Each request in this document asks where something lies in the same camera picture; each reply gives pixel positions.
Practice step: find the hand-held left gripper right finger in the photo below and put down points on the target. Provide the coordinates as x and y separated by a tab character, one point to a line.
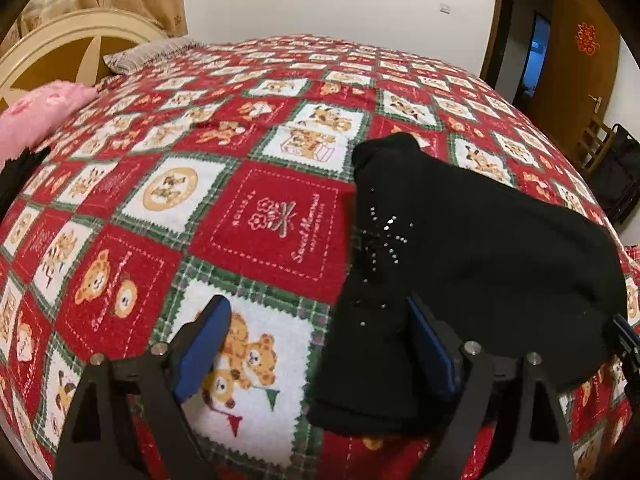
431	352

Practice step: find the dark cloth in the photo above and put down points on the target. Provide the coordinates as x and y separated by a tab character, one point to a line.
12	180

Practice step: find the striped pillow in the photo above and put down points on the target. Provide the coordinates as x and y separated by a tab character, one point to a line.
145	52

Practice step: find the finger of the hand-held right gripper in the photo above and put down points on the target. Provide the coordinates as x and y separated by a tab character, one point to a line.
626	332

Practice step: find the red printed blanket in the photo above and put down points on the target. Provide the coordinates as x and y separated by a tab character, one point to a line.
260	220

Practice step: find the red paper door decoration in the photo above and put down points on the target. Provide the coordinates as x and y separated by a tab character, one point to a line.
587	37

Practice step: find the black pants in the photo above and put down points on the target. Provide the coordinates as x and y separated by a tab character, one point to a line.
475	240

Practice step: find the cream wooden headboard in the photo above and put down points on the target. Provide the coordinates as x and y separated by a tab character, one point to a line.
50	45

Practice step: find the black bag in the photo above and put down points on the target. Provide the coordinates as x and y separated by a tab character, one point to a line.
622	175

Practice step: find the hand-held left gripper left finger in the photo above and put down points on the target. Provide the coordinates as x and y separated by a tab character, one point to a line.
200	355

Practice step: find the pink pillow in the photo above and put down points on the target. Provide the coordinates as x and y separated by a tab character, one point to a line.
35	115

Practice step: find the wooden chair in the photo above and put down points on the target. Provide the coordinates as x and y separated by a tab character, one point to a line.
595	142

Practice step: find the dark wooden door frame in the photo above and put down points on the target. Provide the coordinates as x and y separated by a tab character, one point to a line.
492	50

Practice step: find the brown wooden door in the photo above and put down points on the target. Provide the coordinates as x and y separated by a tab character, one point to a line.
565	90

